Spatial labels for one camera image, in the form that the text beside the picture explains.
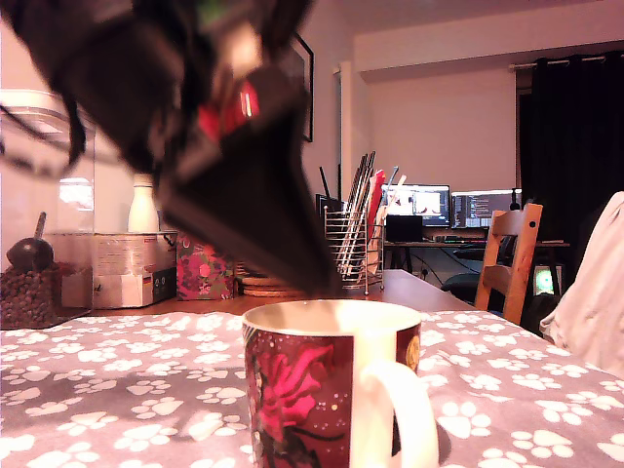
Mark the red kitchen utensil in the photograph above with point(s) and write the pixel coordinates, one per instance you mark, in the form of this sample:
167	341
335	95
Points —
376	195

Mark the grey paw print cloth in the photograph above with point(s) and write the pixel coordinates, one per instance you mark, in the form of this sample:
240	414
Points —
146	390

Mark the black curtain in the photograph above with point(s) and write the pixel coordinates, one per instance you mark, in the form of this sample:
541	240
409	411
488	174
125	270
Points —
570	146

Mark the black router with antennas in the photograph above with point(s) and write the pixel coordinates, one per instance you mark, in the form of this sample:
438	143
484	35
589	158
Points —
327	201

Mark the dark brown scoop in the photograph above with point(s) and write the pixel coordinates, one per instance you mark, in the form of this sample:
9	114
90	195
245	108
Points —
30	253

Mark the dark desk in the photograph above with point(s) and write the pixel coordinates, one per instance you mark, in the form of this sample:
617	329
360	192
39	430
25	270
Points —
553	244

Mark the white mug red flower print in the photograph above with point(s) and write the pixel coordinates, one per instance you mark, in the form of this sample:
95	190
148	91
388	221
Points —
302	380

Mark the round cork trivet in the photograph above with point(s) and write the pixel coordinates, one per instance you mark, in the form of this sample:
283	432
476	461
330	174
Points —
251	282
268	292

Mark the computer case glowing fan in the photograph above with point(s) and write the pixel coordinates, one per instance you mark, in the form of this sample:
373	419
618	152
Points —
545	282

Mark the grey kitchen utensil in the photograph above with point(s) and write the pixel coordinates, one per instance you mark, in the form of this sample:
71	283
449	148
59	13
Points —
392	176

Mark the wooden chair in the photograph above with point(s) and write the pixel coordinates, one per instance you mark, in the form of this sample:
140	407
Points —
524	263

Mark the monitor showing code text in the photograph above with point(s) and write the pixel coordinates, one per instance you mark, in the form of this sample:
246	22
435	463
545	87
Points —
482	209

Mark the white metal bottle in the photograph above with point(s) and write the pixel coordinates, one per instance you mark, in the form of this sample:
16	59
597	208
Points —
141	214

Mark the white printed cardboard box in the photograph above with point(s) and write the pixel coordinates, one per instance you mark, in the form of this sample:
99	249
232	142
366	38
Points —
127	287

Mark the white vertical pipe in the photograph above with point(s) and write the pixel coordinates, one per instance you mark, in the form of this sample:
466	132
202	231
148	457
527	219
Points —
346	131

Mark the clear container white lid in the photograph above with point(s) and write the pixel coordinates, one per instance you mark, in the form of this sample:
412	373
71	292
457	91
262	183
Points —
29	205

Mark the small black box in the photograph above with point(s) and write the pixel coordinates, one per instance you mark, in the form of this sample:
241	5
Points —
403	229

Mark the monitor showing video windows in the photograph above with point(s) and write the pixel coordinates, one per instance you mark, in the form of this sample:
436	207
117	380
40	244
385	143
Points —
419	202

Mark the pale draped fabric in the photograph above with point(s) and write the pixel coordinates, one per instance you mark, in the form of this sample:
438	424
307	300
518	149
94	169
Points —
595	292

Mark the white curtain rod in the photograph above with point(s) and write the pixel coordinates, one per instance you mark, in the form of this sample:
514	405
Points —
521	66

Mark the backlit keyboard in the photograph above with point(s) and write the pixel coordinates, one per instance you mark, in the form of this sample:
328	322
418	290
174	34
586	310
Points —
458	239

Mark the dark office chair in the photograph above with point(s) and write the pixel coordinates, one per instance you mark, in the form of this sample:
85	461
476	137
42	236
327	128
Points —
460	285

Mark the black framed picture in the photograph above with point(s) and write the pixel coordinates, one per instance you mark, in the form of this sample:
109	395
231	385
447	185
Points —
308	97

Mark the floral tissue box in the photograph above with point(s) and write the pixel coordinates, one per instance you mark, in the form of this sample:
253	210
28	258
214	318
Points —
195	278

